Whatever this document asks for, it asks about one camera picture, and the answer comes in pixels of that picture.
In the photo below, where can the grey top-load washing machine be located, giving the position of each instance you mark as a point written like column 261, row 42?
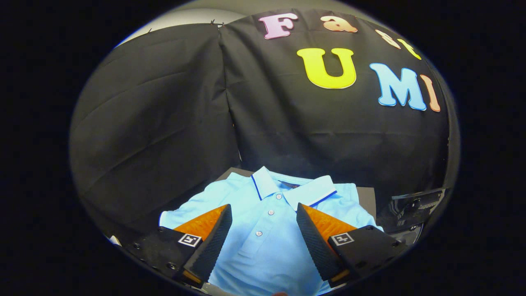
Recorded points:
column 407, row 237

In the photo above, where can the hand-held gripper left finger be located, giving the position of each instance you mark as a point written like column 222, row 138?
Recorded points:
column 211, row 246

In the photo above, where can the black backdrop cloth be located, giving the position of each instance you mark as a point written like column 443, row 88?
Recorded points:
column 287, row 131

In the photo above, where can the grey side table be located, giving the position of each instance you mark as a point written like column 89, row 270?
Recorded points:
column 366, row 199

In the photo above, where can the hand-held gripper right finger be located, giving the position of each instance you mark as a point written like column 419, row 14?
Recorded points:
column 316, row 246

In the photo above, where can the light blue polo shirt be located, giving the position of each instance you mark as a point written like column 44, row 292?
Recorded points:
column 263, row 255

